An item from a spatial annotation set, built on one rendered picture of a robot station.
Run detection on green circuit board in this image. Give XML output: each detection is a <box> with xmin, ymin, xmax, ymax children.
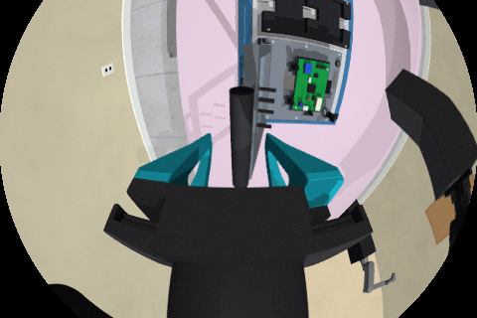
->
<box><xmin>292</xmin><ymin>59</ymin><xmax>330</xmax><ymax>111</ymax></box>

